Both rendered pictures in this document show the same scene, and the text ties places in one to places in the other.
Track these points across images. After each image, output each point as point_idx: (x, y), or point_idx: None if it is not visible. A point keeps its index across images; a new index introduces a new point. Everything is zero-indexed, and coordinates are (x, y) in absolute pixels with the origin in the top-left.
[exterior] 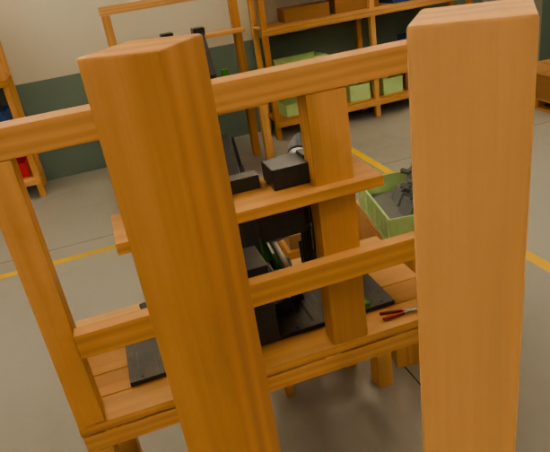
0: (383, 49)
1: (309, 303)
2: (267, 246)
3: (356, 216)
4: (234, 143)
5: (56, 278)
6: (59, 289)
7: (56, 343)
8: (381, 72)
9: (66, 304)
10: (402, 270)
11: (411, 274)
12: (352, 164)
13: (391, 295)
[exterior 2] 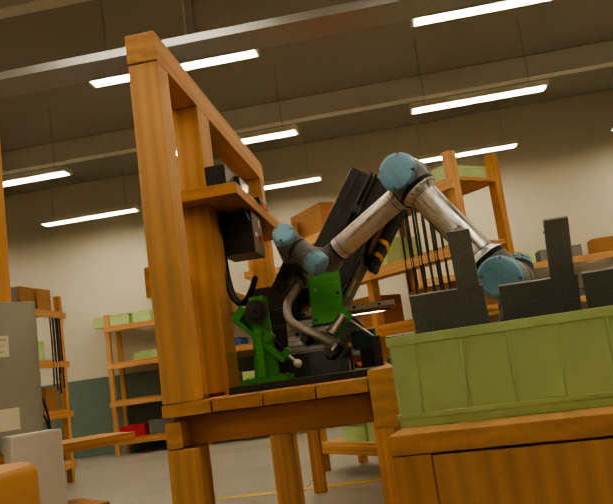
0: None
1: (298, 377)
2: (309, 292)
3: (186, 240)
4: (367, 178)
5: (264, 263)
6: (261, 270)
7: None
8: None
9: (269, 285)
10: (294, 387)
11: (273, 390)
12: (180, 184)
13: (249, 392)
